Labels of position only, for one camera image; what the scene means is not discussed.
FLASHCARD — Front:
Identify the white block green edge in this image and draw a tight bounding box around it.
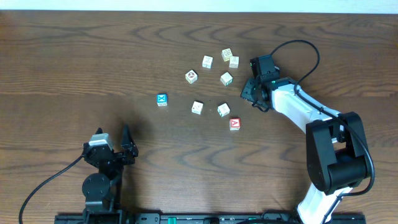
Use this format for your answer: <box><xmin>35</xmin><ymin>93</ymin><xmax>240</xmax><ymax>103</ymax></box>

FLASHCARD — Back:
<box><xmin>217</xmin><ymin>103</ymin><xmax>231</xmax><ymax>117</ymax></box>

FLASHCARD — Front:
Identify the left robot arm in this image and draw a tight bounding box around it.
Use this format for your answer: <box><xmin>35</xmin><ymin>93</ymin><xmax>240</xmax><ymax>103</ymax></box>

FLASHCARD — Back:
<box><xmin>82</xmin><ymin>125</ymin><xmax>139</xmax><ymax>223</ymax></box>

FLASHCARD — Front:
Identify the yellow-green pattern block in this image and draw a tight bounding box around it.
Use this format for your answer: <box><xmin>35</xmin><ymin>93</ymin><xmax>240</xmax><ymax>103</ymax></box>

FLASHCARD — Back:
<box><xmin>221</xmin><ymin>48</ymin><xmax>233</xmax><ymax>62</ymax></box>

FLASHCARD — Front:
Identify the red letter A block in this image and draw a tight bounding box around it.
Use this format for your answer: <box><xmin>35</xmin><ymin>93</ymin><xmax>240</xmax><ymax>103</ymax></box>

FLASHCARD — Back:
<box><xmin>229</xmin><ymin>118</ymin><xmax>241</xmax><ymax>131</ymax></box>

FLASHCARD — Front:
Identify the white block red circle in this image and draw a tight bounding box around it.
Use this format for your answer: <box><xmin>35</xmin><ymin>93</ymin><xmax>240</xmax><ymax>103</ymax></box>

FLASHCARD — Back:
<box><xmin>185</xmin><ymin>70</ymin><xmax>198</xmax><ymax>84</ymax></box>

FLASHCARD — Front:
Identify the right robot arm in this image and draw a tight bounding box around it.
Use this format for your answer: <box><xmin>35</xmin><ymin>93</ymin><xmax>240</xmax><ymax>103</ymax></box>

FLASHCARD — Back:
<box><xmin>241</xmin><ymin>78</ymin><xmax>375</xmax><ymax>223</ymax></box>

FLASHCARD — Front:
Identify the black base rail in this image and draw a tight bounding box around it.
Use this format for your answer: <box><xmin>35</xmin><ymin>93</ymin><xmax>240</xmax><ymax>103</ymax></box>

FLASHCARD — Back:
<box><xmin>54</xmin><ymin>212</ymin><xmax>368</xmax><ymax>224</ymax></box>

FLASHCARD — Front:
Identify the white block green side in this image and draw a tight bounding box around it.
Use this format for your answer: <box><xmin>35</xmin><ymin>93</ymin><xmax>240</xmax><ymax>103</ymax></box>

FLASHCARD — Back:
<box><xmin>220</xmin><ymin>72</ymin><xmax>233</xmax><ymax>86</ymax></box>

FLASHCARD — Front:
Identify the blue letter X block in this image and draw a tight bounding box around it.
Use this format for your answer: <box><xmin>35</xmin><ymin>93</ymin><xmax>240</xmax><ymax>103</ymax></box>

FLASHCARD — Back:
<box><xmin>157</xmin><ymin>93</ymin><xmax>168</xmax><ymax>106</ymax></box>

